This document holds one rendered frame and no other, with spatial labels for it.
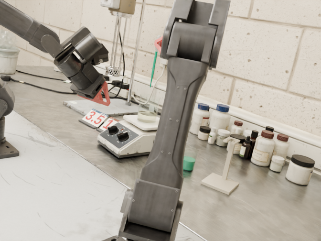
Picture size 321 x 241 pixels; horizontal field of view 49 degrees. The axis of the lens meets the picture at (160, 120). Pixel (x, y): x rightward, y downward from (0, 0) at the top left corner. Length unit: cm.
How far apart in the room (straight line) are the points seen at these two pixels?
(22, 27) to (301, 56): 89
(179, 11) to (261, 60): 82
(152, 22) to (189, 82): 123
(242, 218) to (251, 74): 70
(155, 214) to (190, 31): 28
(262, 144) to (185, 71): 66
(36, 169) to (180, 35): 51
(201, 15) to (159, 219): 35
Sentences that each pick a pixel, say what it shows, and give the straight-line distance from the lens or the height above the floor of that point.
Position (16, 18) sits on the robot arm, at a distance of 94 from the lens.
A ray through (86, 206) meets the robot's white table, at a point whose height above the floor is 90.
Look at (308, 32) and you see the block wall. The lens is 132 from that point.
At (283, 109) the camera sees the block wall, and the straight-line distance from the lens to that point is 134.
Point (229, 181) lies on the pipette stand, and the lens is 98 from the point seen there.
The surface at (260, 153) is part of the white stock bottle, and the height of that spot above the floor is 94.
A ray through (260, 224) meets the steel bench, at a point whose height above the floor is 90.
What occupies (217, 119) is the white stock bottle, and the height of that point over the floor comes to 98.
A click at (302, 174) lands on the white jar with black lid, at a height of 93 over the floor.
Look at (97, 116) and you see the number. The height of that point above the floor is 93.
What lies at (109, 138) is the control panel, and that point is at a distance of 105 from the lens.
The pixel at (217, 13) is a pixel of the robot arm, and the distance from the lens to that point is 60.
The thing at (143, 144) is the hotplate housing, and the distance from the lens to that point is 103.
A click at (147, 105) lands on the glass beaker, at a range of 104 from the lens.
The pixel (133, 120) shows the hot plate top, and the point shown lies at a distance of 107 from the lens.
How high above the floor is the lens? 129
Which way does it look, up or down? 16 degrees down
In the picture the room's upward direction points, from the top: 10 degrees clockwise
